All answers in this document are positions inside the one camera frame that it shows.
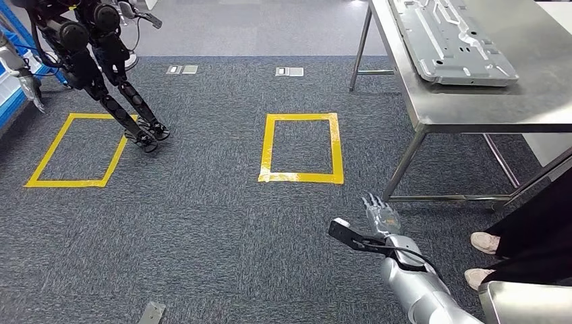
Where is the grey stamped metal plate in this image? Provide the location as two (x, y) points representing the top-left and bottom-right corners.
(387, 0), (520, 87)

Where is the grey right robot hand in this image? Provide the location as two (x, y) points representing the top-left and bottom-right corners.
(361, 193), (402, 238)

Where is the black right wrist camera bracket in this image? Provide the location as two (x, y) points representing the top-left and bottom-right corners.
(328, 217), (394, 257)

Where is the white plastic crate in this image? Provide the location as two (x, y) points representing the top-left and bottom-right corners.
(0, 67), (26, 106)

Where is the person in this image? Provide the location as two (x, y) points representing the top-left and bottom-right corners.
(463, 167), (572, 292)

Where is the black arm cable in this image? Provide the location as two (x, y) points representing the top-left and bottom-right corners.
(357, 243), (443, 280)

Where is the black legged humanoid robot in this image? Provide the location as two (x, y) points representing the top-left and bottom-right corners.
(0, 0), (171, 154)

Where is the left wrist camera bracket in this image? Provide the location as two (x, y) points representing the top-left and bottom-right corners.
(136, 302), (167, 324)

